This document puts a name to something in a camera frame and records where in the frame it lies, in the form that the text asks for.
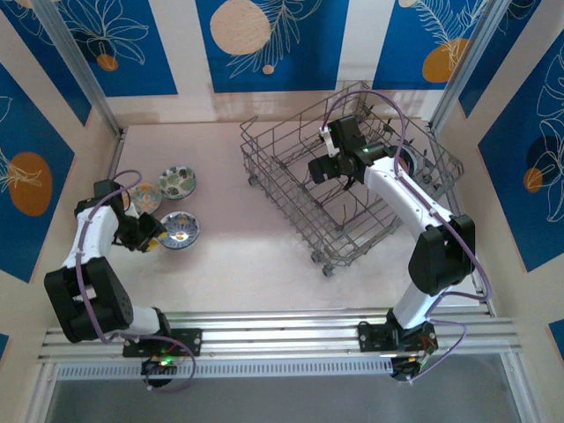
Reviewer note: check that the blue yellow patterned bowl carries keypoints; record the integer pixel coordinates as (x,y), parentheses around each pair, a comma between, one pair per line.
(180,228)

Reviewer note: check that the yellow orange patterned bowl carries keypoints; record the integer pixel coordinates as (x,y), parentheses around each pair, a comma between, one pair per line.
(145,197)

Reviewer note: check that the green leaf patterned bowl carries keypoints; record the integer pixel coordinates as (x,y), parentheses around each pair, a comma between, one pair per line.
(177,181)

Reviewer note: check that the blue white patterned bowl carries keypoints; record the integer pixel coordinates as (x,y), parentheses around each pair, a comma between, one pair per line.
(410,161)

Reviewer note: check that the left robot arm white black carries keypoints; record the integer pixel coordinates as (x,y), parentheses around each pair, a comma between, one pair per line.
(92,233)

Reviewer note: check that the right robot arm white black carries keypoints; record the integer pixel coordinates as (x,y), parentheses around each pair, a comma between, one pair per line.
(405,194)

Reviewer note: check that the black controller board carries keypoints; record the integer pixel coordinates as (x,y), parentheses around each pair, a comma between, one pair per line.
(156,366)
(407,368)

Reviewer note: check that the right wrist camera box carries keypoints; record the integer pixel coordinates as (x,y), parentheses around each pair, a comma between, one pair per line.
(348,134)

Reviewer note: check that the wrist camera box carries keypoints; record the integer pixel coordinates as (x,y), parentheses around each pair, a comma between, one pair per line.
(348,134)
(106,188)

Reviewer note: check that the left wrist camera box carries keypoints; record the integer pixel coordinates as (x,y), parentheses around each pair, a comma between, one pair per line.
(106,188)

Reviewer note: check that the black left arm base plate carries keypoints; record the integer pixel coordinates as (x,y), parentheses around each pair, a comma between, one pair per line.
(189,341)

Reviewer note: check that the blue floral wall panel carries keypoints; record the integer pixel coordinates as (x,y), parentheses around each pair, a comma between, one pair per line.
(506,198)
(396,44)
(66,83)
(495,57)
(3,348)
(26,132)
(557,335)
(308,44)
(132,66)

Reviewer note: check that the aluminium frame post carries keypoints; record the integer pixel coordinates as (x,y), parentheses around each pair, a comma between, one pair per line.
(80,61)
(468,61)

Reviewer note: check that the aluminium mounting rail beam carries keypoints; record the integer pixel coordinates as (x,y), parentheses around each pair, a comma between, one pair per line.
(282,339)

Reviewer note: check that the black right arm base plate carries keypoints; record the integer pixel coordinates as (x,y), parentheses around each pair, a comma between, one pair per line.
(372,339)

